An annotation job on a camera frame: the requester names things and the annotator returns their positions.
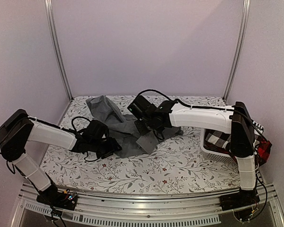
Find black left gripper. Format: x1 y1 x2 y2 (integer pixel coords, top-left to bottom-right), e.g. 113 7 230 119
89 137 122 160

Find grey long sleeve shirt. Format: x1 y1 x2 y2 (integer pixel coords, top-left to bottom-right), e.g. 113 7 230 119
86 95 184 158

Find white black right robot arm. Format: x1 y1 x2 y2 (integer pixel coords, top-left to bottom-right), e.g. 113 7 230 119
128 96 257 206

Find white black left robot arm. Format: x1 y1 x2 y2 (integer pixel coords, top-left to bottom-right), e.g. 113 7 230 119
0 109 122 205

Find floral patterned table cloth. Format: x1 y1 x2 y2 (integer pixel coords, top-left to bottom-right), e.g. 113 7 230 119
39 95 249 195

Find black white checkered shirt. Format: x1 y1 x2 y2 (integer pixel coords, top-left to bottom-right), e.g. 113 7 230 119
204 129 231 154

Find white plastic laundry basket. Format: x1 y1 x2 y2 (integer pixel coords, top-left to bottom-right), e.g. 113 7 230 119
200 128 236 163

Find red black plaid shirt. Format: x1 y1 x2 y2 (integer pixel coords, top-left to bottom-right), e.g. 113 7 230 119
254 139 272 167

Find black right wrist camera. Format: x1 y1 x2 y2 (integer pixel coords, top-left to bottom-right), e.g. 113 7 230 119
127 95 156 119

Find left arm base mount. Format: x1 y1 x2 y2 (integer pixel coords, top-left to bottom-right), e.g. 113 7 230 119
36 188 78 210

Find aluminium front rail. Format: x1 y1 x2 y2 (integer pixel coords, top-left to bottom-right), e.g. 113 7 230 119
11 183 284 227

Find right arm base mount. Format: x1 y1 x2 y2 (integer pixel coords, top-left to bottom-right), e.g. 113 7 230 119
219 189 260 211

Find aluminium frame post left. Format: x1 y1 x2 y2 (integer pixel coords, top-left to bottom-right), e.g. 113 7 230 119
44 0 73 101

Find aluminium frame post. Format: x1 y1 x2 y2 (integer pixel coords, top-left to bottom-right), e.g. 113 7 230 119
222 0 251 103
44 0 73 101

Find aluminium frame post right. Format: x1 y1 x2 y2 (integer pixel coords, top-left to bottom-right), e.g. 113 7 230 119
222 0 251 103

